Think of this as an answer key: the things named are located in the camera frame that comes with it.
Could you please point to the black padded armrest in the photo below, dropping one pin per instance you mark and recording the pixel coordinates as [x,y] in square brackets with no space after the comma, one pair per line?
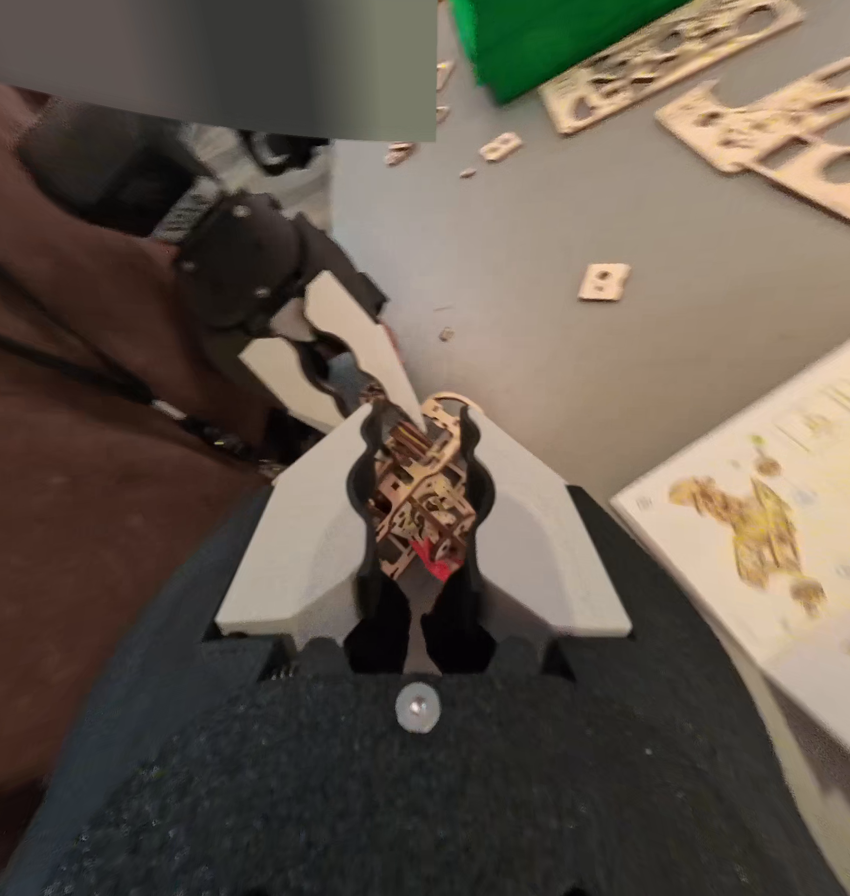
[110,168]

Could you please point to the green box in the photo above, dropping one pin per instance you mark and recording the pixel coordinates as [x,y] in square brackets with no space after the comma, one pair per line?
[537,42]

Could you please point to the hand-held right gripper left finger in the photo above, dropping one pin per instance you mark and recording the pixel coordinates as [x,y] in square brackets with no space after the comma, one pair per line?
[292,560]

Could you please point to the wooden mechanical model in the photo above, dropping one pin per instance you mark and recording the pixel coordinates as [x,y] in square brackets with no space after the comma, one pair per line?
[418,490]

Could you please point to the grey desk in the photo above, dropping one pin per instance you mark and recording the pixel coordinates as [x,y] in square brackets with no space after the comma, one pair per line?
[537,315]

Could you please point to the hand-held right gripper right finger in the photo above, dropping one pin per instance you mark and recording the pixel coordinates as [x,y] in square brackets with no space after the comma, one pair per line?
[551,560]

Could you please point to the open instruction booklet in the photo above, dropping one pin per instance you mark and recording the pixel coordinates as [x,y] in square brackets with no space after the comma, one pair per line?
[782,490]

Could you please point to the rectangular wooden piece with holes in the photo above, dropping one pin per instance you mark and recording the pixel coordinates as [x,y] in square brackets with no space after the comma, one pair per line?
[603,282]

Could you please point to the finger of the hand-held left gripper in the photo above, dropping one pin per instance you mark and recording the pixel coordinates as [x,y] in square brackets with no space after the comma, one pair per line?
[358,329]
[278,374]

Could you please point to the wooden cut-out sheet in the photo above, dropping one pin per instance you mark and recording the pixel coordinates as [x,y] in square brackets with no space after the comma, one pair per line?
[677,70]
[684,122]

